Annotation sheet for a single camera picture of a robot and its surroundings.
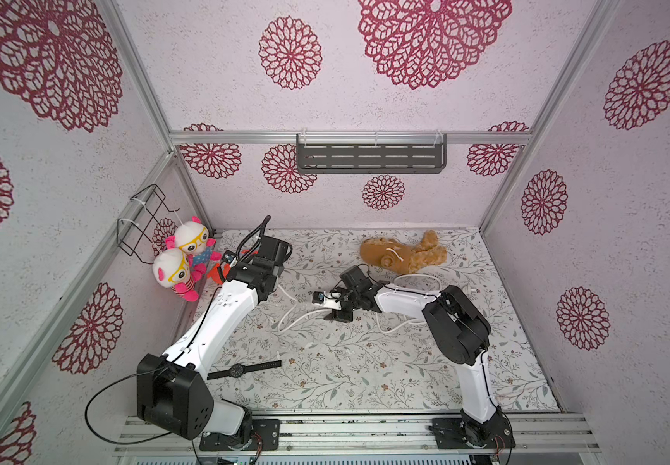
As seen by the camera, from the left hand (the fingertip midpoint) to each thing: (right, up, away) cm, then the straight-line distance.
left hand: (269, 272), depth 83 cm
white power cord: (+2, -18, +11) cm, 21 cm away
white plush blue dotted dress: (-28, +10, +11) cm, 31 cm away
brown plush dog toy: (+39, +5, +19) cm, 44 cm away
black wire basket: (-33, +12, -8) cm, 36 cm away
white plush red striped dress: (-29, +1, +2) cm, 29 cm away
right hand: (+16, -11, +13) cm, 23 cm away
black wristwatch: (-9, -29, +1) cm, 30 cm away
